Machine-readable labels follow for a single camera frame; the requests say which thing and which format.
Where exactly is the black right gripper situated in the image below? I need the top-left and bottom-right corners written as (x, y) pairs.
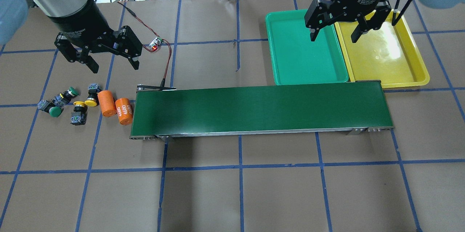
top-left (304, 0), bottom-right (392, 43)

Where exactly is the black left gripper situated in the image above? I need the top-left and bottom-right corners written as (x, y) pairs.
top-left (49, 0), bottom-right (143, 73)

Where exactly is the yellow push button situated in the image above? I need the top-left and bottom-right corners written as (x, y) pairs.
top-left (70, 101), bottom-right (88, 126)
top-left (84, 83), bottom-right (102, 107)

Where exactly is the green push button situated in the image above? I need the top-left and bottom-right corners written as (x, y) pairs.
top-left (52, 87), bottom-right (80, 108)
top-left (37, 100), bottom-right (63, 117)

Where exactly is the plain orange cylinder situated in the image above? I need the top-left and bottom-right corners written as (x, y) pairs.
top-left (97, 91), bottom-right (117, 117)

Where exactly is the orange cylinder marked 4680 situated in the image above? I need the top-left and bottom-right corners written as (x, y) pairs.
top-left (115, 98), bottom-right (133, 125)

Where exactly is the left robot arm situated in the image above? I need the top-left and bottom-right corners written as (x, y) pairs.
top-left (1, 0), bottom-right (143, 73)

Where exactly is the small controller circuit board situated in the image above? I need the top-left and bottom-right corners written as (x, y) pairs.
top-left (147, 36), bottom-right (164, 52)

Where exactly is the yellow plastic tray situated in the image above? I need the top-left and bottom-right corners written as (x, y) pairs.
top-left (334, 13), bottom-right (430, 88)

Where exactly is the green plastic tray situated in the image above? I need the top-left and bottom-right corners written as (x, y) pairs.
top-left (265, 10), bottom-right (349, 85)

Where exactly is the green conveyor belt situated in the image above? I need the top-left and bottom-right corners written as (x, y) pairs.
top-left (129, 81), bottom-right (394, 140)

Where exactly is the red black wire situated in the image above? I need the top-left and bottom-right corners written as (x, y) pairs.
top-left (117, 1), bottom-right (173, 88)

